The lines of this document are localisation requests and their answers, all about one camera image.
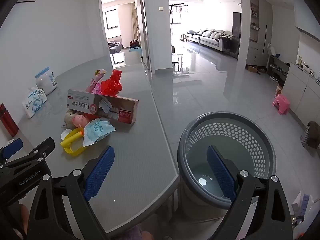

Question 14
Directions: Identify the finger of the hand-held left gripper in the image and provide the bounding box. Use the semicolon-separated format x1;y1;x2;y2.
0;138;24;163
0;137;55;180

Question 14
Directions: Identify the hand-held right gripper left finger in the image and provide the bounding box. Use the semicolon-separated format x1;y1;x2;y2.
26;146;115;240

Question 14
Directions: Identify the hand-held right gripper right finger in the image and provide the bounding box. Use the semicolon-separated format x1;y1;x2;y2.
206;145;293;240

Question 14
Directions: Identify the yellow plastic toy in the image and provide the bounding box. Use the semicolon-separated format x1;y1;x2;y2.
60;127;85;157

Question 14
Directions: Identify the grey perforated plastic basket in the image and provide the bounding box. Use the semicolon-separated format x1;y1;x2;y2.
177;112;277;217

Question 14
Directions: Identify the toothpaste box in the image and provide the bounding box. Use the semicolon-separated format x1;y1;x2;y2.
67;89;139;125

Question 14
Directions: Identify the red plastic bag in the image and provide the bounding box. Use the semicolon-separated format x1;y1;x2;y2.
100;69;123;97

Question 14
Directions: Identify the pink snack packet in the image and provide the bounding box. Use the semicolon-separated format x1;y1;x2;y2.
86;69;107;95

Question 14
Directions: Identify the person's left hand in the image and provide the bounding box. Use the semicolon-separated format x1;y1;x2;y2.
19;203;32;233

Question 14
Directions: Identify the red metal bottle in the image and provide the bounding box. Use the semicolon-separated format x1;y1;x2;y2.
0;103;19;138

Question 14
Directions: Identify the light blue wipe packet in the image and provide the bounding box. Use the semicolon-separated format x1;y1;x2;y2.
82;118;116;147

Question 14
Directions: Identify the beige plush toy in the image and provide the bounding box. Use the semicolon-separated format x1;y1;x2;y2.
64;109;75;127

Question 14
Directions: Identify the white blue tissue pack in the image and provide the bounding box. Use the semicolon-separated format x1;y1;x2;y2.
24;87;48;118

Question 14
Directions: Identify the pink pig toy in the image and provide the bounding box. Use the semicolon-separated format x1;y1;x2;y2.
72;114;88;128

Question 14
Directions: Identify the white jar with blue lid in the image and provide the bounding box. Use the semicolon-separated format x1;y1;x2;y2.
35;67;58;95

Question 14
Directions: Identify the purple fleece clothing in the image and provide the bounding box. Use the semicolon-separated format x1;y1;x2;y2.
125;226;155;240

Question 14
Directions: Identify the pink plastic stool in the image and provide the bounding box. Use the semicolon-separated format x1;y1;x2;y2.
272;94;291;115

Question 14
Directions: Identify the checkered laundry basket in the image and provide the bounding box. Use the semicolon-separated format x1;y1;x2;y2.
300;121;320;150

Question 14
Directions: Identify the white sideboard cabinet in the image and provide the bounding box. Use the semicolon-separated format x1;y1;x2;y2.
282;62;320;128

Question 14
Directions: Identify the shoe rack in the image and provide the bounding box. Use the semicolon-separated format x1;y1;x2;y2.
266;55;290;85

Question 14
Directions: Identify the bed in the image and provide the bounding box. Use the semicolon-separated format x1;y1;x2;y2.
108;42;123;53

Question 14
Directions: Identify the tall white shelf cabinet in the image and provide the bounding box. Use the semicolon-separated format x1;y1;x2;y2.
246;0;273;65

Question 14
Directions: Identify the grey sofa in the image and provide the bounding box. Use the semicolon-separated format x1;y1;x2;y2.
186;29;234;53

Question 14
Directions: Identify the dark tall cabinet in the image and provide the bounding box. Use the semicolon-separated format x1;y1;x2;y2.
232;12;242;59

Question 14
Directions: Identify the white door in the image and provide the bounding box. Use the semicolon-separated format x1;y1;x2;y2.
136;0;151;70

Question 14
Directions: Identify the bedroom window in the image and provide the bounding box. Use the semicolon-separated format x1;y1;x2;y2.
105;9;122;29

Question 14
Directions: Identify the beige curtain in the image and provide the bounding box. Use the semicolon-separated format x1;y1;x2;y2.
130;2;137;43

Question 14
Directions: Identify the ceiling clothes rack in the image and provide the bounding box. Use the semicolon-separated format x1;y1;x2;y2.
169;2;189;13

